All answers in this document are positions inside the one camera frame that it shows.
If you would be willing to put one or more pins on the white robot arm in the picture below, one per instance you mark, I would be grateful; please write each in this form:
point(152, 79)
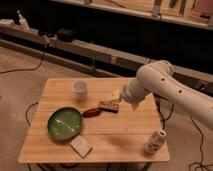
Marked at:
point(156, 77)

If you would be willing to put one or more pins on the red brown oblong object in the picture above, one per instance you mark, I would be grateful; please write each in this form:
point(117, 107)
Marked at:
point(91, 112)

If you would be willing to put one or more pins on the pale sponge block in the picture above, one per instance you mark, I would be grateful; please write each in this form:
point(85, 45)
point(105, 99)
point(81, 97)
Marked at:
point(81, 146)

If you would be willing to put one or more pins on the green ceramic bowl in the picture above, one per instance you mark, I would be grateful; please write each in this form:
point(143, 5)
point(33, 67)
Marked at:
point(64, 124)

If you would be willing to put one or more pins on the white plastic bottle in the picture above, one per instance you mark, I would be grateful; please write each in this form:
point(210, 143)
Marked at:
point(155, 142)

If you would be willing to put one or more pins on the small yellow green object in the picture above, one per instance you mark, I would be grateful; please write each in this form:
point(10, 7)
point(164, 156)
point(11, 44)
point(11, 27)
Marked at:
point(115, 96)

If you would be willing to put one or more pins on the white spray bottle background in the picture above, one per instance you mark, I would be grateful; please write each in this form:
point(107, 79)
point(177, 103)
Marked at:
point(23, 22)

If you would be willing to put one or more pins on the translucent plastic cup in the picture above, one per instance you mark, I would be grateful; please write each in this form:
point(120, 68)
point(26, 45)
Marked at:
point(80, 90)

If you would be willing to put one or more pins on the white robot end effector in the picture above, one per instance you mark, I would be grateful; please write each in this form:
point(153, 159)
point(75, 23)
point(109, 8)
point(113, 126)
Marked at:
point(134, 106)

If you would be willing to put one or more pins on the brown rectangular box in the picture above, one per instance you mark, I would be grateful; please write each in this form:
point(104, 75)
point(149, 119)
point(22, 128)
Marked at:
point(109, 106)

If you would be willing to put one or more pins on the black device on ledge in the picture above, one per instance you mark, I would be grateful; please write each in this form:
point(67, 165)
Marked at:
point(66, 35)

